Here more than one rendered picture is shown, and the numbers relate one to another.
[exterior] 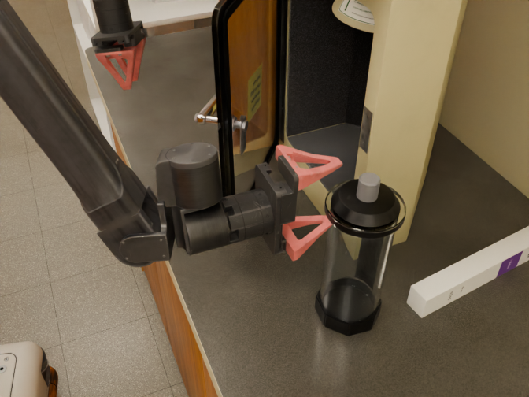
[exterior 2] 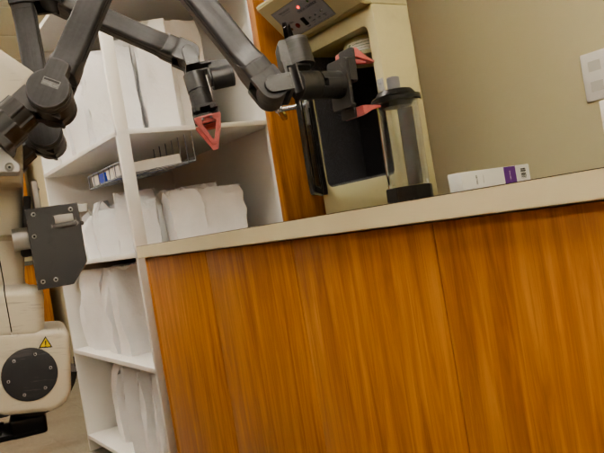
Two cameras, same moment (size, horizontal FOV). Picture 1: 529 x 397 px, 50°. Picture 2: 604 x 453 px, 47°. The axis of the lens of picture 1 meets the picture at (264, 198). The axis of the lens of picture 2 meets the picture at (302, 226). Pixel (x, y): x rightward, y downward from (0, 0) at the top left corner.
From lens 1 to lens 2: 1.21 m
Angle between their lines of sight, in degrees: 42
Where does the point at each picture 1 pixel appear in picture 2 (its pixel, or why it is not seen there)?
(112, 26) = (204, 102)
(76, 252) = not seen: outside the picture
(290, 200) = (351, 61)
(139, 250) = (276, 83)
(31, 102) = (214, 12)
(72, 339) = not seen: outside the picture
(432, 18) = (396, 22)
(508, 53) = (458, 116)
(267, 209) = (341, 72)
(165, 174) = (283, 47)
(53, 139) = (224, 30)
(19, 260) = not seen: outside the picture
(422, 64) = (400, 49)
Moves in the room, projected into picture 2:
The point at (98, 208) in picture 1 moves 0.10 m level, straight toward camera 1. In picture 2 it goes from (251, 62) to (276, 47)
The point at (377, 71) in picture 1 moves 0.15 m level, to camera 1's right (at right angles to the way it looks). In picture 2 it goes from (377, 50) to (437, 43)
